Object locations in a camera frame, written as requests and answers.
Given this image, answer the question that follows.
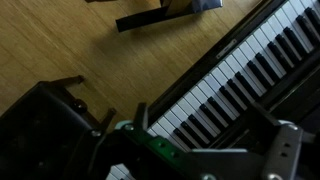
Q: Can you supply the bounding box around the black stand foot bar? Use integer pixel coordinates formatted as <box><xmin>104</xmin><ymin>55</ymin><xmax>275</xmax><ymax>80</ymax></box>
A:
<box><xmin>115</xmin><ymin>5</ymin><xmax>195</xmax><ymax>33</ymax></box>

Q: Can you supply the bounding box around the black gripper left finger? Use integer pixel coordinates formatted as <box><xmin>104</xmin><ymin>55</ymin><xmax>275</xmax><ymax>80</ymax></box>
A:
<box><xmin>113</xmin><ymin>102</ymin><xmax>202</xmax><ymax>180</ymax></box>

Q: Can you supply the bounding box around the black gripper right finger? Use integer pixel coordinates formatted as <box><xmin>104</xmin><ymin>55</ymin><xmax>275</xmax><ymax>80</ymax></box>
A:
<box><xmin>250</xmin><ymin>103</ymin><xmax>305</xmax><ymax>180</ymax></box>

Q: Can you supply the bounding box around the silver metal bracket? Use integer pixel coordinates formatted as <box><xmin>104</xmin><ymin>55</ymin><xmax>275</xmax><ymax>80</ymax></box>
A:
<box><xmin>191</xmin><ymin>0</ymin><xmax>224</xmax><ymax>14</ymax></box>

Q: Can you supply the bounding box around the black leather piano bench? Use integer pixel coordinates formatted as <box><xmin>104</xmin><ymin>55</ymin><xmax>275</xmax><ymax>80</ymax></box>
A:
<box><xmin>0</xmin><ymin>75</ymin><xmax>118</xmax><ymax>180</ymax></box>

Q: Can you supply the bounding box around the black upright piano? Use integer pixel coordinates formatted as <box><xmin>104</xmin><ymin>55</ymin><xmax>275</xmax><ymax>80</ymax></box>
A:
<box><xmin>106</xmin><ymin>0</ymin><xmax>320</xmax><ymax>180</ymax></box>

